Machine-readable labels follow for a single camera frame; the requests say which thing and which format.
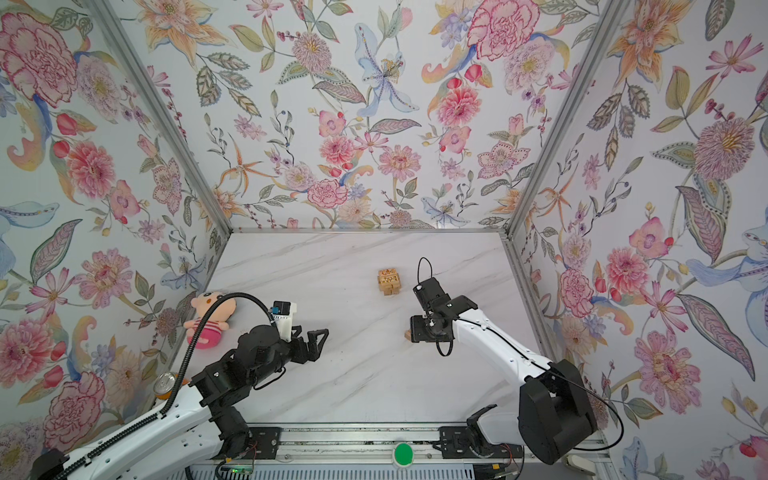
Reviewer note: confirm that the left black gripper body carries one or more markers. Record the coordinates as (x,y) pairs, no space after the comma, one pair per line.
(283,353)

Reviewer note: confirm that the orange drink can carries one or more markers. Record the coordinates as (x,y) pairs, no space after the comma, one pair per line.
(164,385)

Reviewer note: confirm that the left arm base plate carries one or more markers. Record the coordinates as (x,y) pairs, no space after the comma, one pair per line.
(262,443)

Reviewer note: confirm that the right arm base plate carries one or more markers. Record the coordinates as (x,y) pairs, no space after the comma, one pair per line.
(464,442)

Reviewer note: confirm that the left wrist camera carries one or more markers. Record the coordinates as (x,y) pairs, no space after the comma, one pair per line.
(283,313)

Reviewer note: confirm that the plain wood block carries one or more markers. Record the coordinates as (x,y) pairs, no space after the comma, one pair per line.
(390,291)

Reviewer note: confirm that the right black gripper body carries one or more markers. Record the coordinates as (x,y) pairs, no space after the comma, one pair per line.
(422,329)

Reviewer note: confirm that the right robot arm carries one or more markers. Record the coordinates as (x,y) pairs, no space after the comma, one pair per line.
(551,414)

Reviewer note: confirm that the pink plush doll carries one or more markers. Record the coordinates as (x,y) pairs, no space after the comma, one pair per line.
(216,325)

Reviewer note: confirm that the green round button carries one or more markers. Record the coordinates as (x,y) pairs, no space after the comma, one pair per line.
(403,455)

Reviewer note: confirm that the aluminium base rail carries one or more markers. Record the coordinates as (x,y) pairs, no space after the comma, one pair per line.
(368,443)

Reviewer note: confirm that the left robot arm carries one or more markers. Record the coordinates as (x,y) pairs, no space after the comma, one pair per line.
(198,420)

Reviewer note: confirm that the printed wood block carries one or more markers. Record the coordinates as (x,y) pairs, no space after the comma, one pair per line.
(388,279)

